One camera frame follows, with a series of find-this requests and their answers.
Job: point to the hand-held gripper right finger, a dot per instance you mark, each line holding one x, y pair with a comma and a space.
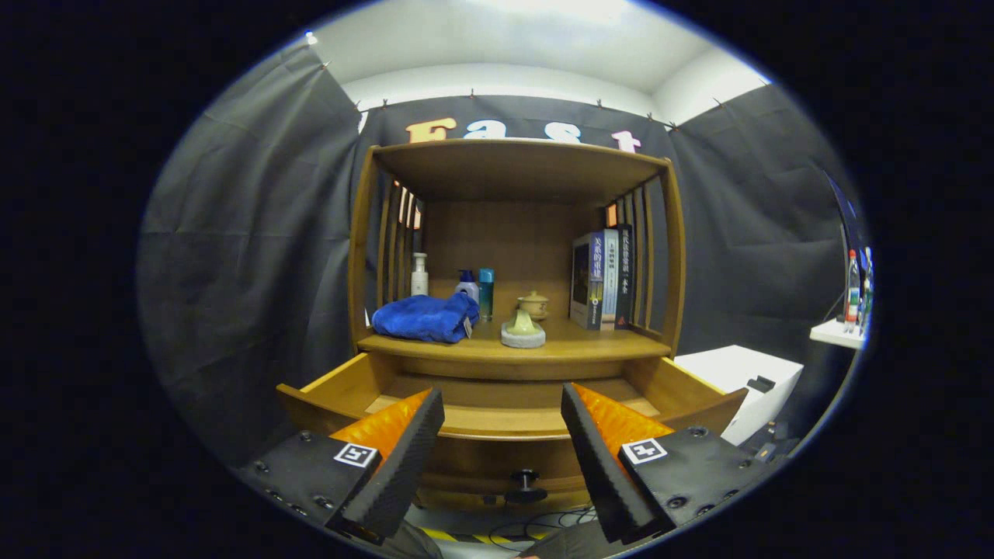
602, 473

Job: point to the white pump bottle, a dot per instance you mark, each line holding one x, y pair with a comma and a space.
419, 279

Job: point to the black clip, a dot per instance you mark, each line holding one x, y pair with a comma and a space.
761, 384

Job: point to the book blue spine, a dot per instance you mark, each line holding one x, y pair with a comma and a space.
596, 279

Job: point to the pale green ornament round base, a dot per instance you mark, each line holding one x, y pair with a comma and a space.
522, 335

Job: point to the teal bottle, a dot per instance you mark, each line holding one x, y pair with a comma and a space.
486, 295

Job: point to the wooden cabinet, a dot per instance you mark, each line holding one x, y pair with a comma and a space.
512, 241

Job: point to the white bottle blue cap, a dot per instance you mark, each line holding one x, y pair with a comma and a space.
468, 289

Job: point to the wooden drawer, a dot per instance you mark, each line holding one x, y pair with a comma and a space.
497, 458

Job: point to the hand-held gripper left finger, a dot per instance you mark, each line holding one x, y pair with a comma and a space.
404, 473

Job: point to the book pale spine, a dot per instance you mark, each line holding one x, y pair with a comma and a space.
610, 279

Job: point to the black drawer knob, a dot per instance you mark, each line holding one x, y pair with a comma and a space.
526, 485

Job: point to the blue towel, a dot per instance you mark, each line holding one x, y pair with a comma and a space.
423, 318

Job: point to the wooden countertop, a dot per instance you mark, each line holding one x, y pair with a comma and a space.
590, 338

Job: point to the beige lidded teacup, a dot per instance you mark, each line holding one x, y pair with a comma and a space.
534, 305

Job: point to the yellow black floor tape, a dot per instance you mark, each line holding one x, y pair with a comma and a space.
443, 534

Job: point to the clear bottle red cap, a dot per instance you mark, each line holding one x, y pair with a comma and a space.
852, 299

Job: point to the white box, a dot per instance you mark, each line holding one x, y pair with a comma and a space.
722, 369

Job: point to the book black spine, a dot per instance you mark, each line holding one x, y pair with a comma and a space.
623, 272

